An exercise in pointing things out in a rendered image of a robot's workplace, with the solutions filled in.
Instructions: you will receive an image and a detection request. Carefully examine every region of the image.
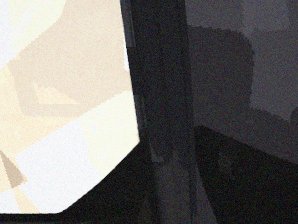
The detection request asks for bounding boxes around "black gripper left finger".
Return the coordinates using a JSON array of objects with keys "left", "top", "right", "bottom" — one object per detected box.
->
[{"left": 0, "top": 133, "right": 160, "bottom": 224}]

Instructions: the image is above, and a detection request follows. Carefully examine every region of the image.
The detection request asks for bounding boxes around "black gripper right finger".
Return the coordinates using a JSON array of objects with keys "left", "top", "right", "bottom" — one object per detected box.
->
[{"left": 194, "top": 125, "right": 298, "bottom": 224}]

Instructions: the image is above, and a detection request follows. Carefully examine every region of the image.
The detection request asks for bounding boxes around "dark grey plastic tray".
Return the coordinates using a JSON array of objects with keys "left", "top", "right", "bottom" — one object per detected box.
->
[{"left": 120, "top": 0, "right": 148, "bottom": 140}]

